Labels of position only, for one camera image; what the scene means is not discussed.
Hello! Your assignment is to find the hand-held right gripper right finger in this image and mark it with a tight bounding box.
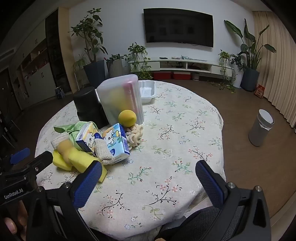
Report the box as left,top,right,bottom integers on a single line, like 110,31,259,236
195,160,271,241

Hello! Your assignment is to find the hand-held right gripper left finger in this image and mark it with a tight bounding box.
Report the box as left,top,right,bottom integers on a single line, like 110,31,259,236
26,160,103,241

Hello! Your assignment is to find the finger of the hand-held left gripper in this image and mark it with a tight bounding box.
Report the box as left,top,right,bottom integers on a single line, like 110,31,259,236
9,147,31,164
26,151,54,177

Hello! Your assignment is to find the yellow rectangular sponge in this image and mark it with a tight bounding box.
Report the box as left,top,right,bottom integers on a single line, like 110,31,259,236
68,148,108,182
53,151,73,171

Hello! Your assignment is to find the beige knitted loofah pad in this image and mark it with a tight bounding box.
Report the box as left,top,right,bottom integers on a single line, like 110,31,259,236
92,138,114,165
51,135,71,149

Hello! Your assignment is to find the yellow egg-shaped sponge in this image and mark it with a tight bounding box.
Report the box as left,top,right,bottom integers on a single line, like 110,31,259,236
57,140,79,164
118,110,137,127

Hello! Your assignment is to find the white plastic tray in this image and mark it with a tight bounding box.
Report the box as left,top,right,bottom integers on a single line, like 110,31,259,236
138,80,156,104

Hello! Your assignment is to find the person's left hand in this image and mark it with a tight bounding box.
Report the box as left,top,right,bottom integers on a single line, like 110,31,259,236
3,200,28,241

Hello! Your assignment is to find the dark dining chair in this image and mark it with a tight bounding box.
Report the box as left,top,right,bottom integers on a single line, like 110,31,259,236
0,109,21,149

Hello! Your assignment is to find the green cloth bag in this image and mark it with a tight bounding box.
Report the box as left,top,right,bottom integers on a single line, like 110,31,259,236
54,121,93,144

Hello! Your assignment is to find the black mesh chair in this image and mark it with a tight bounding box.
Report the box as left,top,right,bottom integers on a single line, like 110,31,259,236
159,205,245,241

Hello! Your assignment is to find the yellow and white tissue pack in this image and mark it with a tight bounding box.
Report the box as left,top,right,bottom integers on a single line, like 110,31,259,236
75,122,102,154

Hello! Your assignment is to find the blue white milk carton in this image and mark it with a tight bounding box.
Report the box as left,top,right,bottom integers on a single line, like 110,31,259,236
102,123,131,164

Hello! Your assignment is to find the black cylinder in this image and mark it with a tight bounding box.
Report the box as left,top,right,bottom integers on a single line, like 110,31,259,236
73,86,109,128

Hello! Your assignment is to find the grey trash can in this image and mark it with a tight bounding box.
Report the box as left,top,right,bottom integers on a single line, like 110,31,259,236
248,109,275,147

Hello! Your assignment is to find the translucent plastic container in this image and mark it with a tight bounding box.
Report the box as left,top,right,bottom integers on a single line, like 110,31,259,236
97,75,145,127

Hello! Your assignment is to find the thin grassy plant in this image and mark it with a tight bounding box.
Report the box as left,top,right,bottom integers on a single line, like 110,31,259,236
71,54,89,75

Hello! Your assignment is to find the red paper bag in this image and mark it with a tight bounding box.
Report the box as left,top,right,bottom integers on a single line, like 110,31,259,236
254,84,266,97

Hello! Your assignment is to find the white tall planter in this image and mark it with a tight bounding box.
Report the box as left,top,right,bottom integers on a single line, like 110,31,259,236
232,66,245,89

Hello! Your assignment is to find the grey round planter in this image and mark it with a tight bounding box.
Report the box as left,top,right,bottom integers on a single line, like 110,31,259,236
240,67,260,92

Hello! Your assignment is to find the red storage box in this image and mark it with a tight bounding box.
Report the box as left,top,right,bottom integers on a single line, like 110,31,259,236
153,71,172,80
173,72,191,80

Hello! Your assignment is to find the white ribbed planter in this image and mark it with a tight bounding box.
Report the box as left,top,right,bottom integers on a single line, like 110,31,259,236
106,59,123,78

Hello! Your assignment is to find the white television console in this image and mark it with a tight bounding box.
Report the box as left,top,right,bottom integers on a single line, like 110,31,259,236
128,59,233,78

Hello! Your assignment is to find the small green potted plant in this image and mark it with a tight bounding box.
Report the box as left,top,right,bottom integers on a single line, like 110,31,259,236
104,54,124,62

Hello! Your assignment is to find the hanging vine plant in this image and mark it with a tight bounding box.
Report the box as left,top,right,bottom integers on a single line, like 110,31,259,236
208,50,236,93

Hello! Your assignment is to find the beige curtain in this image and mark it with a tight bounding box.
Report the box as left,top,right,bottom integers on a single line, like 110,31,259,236
252,10,296,133

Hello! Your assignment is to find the tall leafy tree plant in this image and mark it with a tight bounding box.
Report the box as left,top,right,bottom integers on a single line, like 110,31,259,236
69,8,108,64

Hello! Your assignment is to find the trailing vine plant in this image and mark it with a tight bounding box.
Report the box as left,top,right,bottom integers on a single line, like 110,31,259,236
125,42,153,80

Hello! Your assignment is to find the large broad-leaf plant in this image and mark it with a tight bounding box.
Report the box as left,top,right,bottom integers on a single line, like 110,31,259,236
224,19,277,70

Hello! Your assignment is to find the cream knotted rope scrubber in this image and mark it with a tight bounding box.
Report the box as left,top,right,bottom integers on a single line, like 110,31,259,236
125,123,144,150

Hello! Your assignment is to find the white wall cabinet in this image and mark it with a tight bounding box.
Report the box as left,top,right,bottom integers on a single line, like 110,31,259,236
14,38,58,110

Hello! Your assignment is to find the wall television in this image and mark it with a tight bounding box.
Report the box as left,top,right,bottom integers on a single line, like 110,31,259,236
143,8,214,48

